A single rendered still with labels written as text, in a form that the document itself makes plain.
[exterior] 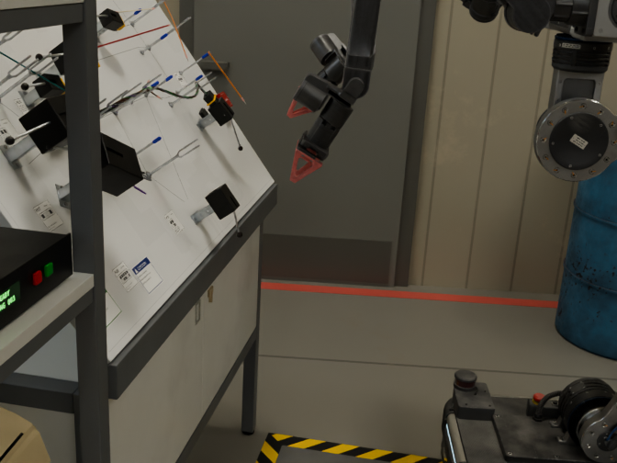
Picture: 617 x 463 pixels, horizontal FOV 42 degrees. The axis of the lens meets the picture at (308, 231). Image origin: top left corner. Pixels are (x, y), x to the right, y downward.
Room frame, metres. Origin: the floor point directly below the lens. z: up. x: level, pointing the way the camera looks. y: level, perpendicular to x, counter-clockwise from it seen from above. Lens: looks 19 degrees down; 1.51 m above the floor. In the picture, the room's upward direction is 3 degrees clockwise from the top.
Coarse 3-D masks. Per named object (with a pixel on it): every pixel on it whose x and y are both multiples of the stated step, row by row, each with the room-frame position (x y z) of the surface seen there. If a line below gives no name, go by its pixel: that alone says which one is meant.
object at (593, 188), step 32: (608, 192) 3.08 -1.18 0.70; (576, 224) 3.23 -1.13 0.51; (608, 224) 3.06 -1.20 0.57; (576, 256) 3.18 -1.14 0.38; (608, 256) 3.04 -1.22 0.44; (576, 288) 3.14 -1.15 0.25; (608, 288) 3.02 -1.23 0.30; (576, 320) 3.11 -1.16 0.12; (608, 320) 3.01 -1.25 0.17; (608, 352) 3.00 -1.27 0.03
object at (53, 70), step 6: (54, 48) 1.52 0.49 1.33; (60, 48) 1.51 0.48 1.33; (36, 54) 1.45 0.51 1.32; (54, 54) 1.48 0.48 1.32; (60, 54) 1.49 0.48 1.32; (60, 60) 1.51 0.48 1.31; (54, 66) 1.54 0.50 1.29; (60, 66) 1.51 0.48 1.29; (36, 72) 1.55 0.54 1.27; (48, 72) 1.54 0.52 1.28; (54, 72) 1.53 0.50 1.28; (60, 72) 1.50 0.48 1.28
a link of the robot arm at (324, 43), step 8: (312, 40) 2.09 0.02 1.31; (320, 40) 2.08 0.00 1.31; (328, 40) 2.08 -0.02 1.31; (336, 40) 2.09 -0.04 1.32; (312, 48) 2.09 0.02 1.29; (320, 48) 2.07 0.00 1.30; (328, 48) 2.06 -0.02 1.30; (336, 48) 2.07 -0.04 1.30; (344, 48) 2.07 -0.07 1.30; (320, 56) 2.06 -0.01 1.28
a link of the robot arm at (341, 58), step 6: (330, 54) 2.06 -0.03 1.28; (336, 54) 2.07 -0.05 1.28; (342, 54) 2.06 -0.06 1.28; (324, 60) 2.06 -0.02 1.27; (330, 60) 2.07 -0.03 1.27; (336, 60) 2.03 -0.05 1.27; (342, 60) 2.04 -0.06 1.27; (330, 66) 2.03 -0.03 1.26; (336, 66) 2.02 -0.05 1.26; (342, 66) 2.02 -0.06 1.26; (330, 72) 2.03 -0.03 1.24; (336, 72) 2.02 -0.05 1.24; (342, 72) 2.02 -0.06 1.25; (330, 78) 2.03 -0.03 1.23; (336, 78) 2.03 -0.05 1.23
